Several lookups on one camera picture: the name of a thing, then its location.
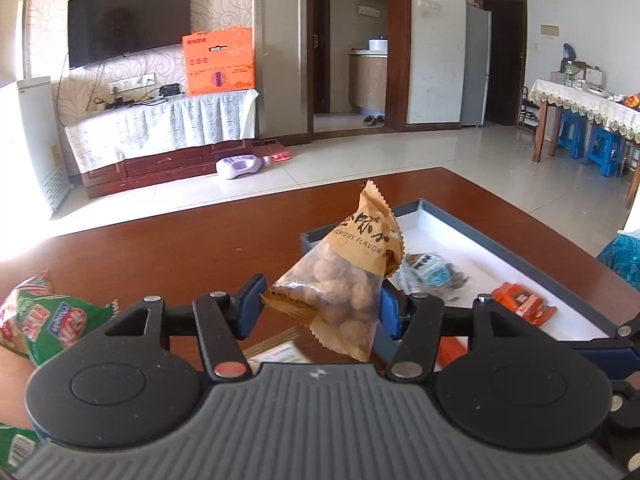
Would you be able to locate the brown nut packet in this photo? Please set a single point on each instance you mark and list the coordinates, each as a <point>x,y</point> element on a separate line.
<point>340,280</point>

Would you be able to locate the black flat television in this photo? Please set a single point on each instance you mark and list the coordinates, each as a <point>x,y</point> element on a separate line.
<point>130,20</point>

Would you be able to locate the white box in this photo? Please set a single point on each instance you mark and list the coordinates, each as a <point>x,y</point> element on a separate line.
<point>593,77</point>

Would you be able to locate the blue plastic bag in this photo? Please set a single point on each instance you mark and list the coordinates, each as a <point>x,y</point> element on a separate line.
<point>622,260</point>

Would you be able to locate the white lace cabinet cloth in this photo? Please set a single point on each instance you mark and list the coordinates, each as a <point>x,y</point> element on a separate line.
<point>165,120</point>

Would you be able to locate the blue plastic stool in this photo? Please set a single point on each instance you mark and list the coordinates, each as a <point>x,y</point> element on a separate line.
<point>570,132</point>
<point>605,152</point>

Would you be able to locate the white wall sockets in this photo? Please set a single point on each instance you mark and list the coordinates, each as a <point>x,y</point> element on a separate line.
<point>132,81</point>

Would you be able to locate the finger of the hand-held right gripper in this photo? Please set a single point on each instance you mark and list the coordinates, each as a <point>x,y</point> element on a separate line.
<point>605,347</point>

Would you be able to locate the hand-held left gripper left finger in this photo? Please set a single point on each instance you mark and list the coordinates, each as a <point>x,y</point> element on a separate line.
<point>248,306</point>

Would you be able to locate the orange snack bag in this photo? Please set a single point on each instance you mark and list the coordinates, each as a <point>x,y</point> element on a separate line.
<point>633,101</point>

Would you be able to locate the green plastic bottle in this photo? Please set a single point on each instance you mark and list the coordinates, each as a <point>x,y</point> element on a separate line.
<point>568,74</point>

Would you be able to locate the dark wooden TV cabinet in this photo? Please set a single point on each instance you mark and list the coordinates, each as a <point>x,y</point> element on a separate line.
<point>165,162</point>

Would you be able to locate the purple plastic bottle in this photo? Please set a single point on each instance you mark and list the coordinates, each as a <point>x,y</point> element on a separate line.
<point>240,166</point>

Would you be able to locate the wooden door frame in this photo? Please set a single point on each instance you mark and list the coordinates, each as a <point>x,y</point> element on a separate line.
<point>398,35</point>

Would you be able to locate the dark grey shallow box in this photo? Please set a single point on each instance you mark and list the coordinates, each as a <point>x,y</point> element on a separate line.
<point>500,260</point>

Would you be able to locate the dark green chip bag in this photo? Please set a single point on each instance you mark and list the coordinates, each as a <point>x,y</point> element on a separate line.
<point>15,447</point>

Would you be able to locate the white light switch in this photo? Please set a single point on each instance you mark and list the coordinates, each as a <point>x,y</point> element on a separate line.
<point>429,5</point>

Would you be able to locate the silver refrigerator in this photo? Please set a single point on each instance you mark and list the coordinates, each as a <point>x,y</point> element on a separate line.
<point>475,65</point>

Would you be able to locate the black set-top box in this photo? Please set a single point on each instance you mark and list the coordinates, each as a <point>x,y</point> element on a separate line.
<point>170,90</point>

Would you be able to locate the lace tablecloth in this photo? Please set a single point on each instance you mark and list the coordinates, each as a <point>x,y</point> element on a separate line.
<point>575,102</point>

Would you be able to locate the red floor scale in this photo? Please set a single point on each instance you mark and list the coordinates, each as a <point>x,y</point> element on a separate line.
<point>277,152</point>

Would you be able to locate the pair of dark slippers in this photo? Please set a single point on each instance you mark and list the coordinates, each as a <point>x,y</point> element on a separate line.
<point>373,120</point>

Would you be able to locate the wooden dining table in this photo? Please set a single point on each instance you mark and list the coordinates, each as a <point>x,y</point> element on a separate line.
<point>542,130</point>

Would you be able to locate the beige wall panel box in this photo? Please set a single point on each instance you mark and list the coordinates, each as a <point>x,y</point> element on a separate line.
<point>550,30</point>

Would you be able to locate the dark wooden door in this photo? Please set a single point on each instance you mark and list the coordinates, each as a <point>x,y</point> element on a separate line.
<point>507,60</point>

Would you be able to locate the green chip bag red logo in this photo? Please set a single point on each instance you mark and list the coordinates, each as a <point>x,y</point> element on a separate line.
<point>50,320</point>

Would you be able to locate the white pot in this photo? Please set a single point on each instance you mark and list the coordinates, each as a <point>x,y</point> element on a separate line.
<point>378,44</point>

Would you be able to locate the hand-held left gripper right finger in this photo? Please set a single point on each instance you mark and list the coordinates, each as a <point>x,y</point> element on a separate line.
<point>389,317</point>

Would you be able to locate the wooden kitchen counter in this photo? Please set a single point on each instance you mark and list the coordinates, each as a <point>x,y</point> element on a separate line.
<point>367,82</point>

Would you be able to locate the clear packet blue candies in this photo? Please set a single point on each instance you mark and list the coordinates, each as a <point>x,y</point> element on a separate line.
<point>432,272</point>

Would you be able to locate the orange cardboard box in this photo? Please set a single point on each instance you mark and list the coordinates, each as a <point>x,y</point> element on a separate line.
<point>217,62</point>

